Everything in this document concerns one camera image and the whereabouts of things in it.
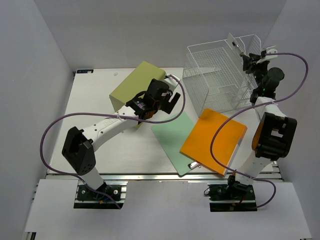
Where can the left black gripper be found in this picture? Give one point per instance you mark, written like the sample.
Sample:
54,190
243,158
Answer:
169,107

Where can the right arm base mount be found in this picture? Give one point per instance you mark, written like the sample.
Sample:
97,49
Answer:
231,197

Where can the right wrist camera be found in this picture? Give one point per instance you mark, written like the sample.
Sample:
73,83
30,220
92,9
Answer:
267,54

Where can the white clipboard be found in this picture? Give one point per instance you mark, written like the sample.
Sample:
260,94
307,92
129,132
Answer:
237,47

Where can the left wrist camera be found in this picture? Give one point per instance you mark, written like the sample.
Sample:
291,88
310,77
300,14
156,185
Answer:
171,81

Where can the green clipboard with paper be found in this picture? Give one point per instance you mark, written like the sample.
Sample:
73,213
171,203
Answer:
171,136

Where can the orange notebook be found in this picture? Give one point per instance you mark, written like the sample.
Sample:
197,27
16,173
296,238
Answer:
226,144

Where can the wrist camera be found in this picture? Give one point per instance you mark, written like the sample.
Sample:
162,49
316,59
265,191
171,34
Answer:
171,81
267,54

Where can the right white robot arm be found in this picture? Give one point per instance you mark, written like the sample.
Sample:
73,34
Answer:
275,132

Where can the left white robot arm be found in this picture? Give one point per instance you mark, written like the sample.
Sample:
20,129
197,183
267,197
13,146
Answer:
80,145

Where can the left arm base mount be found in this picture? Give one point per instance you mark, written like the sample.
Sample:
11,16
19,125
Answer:
113,198

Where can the green metal tool chest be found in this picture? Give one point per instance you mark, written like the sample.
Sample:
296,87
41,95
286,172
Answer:
137,81

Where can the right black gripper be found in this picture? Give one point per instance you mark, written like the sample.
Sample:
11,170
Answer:
248,61

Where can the white wire file rack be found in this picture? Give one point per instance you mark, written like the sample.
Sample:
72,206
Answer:
212,80

